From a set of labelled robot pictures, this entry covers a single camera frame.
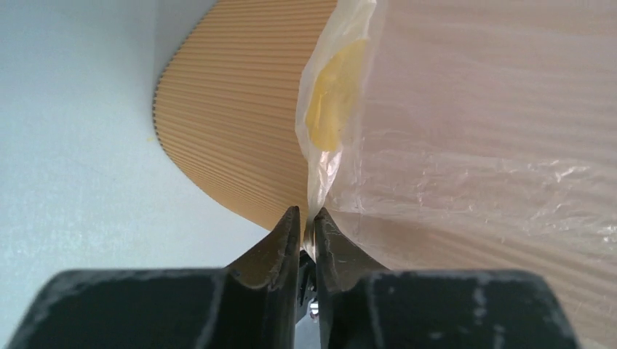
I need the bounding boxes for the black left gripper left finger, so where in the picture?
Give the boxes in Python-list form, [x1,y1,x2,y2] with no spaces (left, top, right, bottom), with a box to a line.
[8,206,300,348]

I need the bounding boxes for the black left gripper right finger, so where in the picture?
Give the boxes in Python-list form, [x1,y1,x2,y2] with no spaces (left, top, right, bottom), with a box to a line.
[314,209,581,348]

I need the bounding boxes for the orange plastic trash bin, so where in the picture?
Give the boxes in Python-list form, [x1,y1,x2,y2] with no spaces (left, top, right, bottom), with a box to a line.
[154,1,616,348]

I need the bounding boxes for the translucent cream trash bag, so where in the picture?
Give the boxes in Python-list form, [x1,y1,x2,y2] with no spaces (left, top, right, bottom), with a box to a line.
[295,1,616,262]

